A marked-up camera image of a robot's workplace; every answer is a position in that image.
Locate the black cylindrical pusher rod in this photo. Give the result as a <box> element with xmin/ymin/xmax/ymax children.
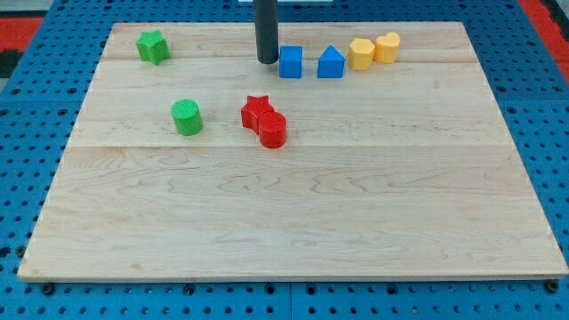
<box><xmin>253</xmin><ymin>0</ymin><xmax>279</xmax><ymax>64</ymax></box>

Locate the yellow heart block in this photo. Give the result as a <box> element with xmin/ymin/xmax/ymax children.
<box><xmin>373</xmin><ymin>31</ymin><xmax>400</xmax><ymax>64</ymax></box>

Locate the blue cube block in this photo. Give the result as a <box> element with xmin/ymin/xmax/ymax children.
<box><xmin>279</xmin><ymin>45</ymin><xmax>303</xmax><ymax>78</ymax></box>

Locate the blue triangle block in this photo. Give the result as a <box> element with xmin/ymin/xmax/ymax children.
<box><xmin>317</xmin><ymin>44</ymin><xmax>346</xmax><ymax>78</ymax></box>

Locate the red star block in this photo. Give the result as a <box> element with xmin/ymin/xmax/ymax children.
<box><xmin>241</xmin><ymin>95</ymin><xmax>274</xmax><ymax>134</ymax></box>

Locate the yellow hexagon block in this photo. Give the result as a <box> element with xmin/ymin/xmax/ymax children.
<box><xmin>348</xmin><ymin>38</ymin><xmax>375</xmax><ymax>71</ymax></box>

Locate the red cylinder block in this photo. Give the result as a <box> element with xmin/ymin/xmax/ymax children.
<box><xmin>258</xmin><ymin>111</ymin><xmax>287</xmax><ymax>148</ymax></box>

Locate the green star block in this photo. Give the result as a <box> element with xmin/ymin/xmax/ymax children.
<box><xmin>136</xmin><ymin>30</ymin><xmax>171</xmax><ymax>65</ymax></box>

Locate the green cylinder block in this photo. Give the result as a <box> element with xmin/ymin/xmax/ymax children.
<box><xmin>171</xmin><ymin>99</ymin><xmax>203</xmax><ymax>136</ymax></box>

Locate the light wooden board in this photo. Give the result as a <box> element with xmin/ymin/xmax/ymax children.
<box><xmin>19</xmin><ymin>22</ymin><xmax>568</xmax><ymax>283</ymax></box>

